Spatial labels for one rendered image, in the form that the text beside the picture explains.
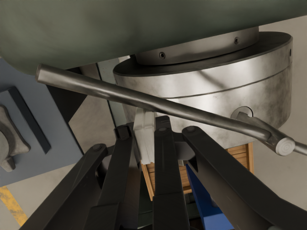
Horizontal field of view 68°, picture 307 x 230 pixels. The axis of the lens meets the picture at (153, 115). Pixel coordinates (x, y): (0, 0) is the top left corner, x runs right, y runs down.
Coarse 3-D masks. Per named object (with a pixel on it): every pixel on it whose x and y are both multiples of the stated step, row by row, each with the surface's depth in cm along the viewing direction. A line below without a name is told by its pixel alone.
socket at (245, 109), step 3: (237, 108) 31; (240, 108) 31; (243, 108) 31; (246, 108) 31; (234, 111) 31; (237, 111) 31; (240, 111) 31; (243, 111) 31; (246, 111) 31; (249, 111) 31; (234, 114) 31; (237, 114) 31; (249, 114) 31; (231, 117) 31; (234, 117) 31
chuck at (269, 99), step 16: (272, 80) 31; (288, 80) 34; (192, 96) 30; (208, 96) 30; (224, 96) 30; (240, 96) 30; (256, 96) 30; (272, 96) 32; (288, 96) 35; (128, 112) 39; (224, 112) 30; (256, 112) 31; (272, 112) 33; (288, 112) 36; (176, 128) 33; (208, 128) 31; (224, 144) 32; (240, 144) 32
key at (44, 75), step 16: (48, 80) 14; (64, 80) 14; (80, 80) 15; (96, 80) 15; (96, 96) 16; (112, 96) 16; (128, 96) 16; (144, 96) 17; (160, 112) 18; (176, 112) 19; (192, 112) 20; (208, 112) 21; (224, 128) 22; (240, 128) 23; (256, 128) 24; (304, 144) 26
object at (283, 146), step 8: (240, 112) 31; (240, 120) 30; (248, 120) 28; (256, 120) 27; (264, 128) 26; (272, 128) 25; (272, 136) 24; (280, 136) 23; (288, 136) 23; (264, 144) 25; (272, 144) 24; (280, 144) 23; (288, 144) 23; (280, 152) 23; (288, 152) 23
